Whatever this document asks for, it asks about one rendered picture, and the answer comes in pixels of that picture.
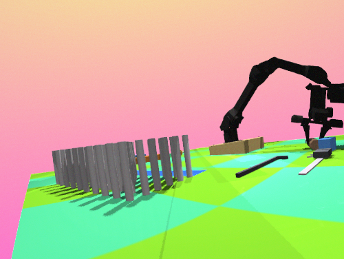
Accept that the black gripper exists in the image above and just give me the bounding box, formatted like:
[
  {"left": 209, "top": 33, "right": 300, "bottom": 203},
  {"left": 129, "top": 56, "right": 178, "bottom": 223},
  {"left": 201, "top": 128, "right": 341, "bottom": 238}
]
[{"left": 291, "top": 101, "right": 343, "bottom": 145}]

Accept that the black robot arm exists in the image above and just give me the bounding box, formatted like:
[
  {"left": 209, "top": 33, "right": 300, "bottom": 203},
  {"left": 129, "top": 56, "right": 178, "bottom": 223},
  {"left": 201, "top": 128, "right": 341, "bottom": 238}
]
[{"left": 219, "top": 56, "right": 344, "bottom": 143}]

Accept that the wooden-handled metal pick tool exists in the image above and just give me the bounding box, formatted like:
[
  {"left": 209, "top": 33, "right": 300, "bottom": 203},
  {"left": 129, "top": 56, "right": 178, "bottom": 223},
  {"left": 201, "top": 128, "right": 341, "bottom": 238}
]
[{"left": 308, "top": 138, "right": 319, "bottom": 150}]

